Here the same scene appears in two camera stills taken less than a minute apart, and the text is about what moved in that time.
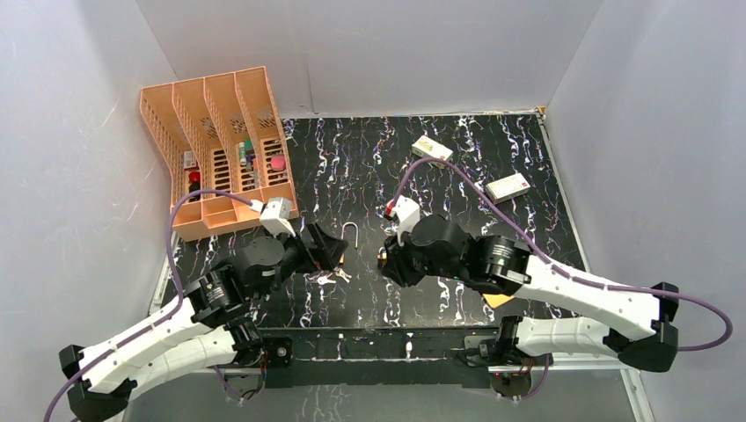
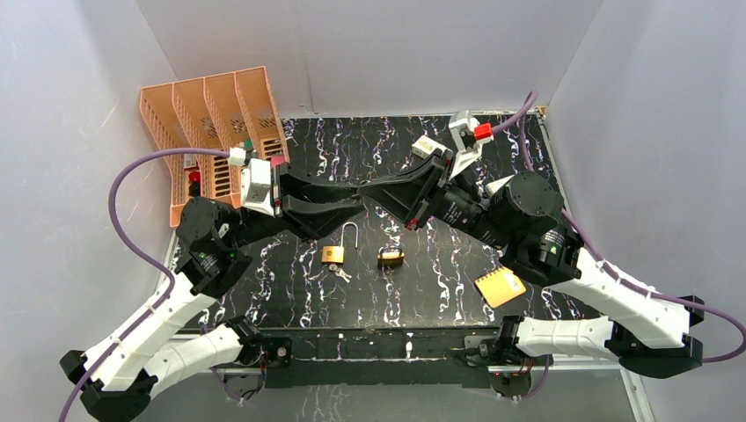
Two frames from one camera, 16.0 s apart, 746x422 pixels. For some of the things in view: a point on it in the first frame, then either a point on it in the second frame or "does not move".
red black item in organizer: [194, 185] does not move
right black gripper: [396, 266] → [415, 197]
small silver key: [340, 272] does not move
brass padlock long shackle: [356, 231] does not move
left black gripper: [311, 249] → [279, 194]
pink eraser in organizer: [278, 163] does not move
